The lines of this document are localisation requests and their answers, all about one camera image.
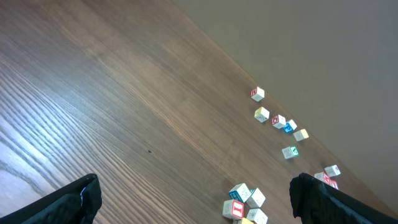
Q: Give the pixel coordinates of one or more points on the red letter M block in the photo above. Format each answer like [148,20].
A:
[322,176]

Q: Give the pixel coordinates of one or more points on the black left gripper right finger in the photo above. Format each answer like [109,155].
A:
[316,202]

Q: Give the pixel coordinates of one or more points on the wooden block hand drawing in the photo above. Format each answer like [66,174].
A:
[257,216]

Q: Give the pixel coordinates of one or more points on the red letter I block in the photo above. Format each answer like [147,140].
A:
[233,209]

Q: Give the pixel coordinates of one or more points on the yellow letter K block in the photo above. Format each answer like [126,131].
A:
[242,221]

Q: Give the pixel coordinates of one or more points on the green letter V block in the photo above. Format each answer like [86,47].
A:
[290,152]

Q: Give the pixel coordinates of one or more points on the yellow top wooden block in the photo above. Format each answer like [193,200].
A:
[300,135]

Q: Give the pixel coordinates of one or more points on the wooden block red number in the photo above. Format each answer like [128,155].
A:
[332,171]

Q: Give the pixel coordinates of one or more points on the plain wooden block far left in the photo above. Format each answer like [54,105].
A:
[257,94]

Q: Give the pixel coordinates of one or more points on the wooden block green side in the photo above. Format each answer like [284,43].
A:
[261,114]

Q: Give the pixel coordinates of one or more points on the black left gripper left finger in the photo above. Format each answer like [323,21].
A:
[77,202]

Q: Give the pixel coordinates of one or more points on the red letter Y block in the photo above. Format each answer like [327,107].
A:
[334,184]

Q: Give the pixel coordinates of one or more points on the wooden block blue side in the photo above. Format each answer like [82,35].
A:
[240,193]

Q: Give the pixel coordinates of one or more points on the blue letter P block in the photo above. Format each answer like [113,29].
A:
[290,126]

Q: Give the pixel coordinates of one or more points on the wooden block red drawing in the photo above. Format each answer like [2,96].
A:
[278,121]

